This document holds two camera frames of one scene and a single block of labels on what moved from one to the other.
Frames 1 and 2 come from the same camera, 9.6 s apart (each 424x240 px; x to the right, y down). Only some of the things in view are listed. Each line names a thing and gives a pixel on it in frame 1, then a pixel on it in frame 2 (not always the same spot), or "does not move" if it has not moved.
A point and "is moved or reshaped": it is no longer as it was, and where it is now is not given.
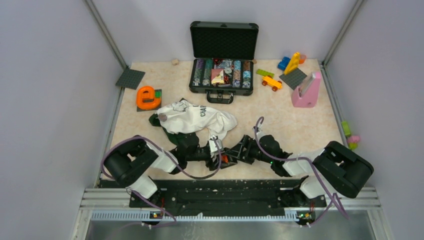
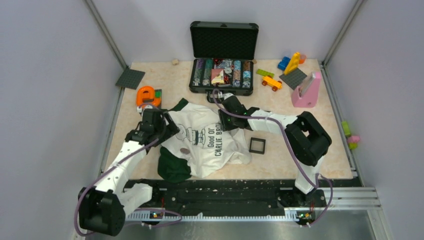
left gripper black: x=212 y=165 → x=171 y=129
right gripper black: x=247 y=141 → x=224 y=126
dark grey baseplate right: x=294 y=78 does not move
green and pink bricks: x=352 y=140 does not move
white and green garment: x=183 y=116 is moved or reshaped
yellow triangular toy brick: x=293 y=63 does not move
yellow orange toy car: x=275 y=84 does not move
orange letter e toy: x=147 y=92 does not move
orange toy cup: x=302 y=59 does not move
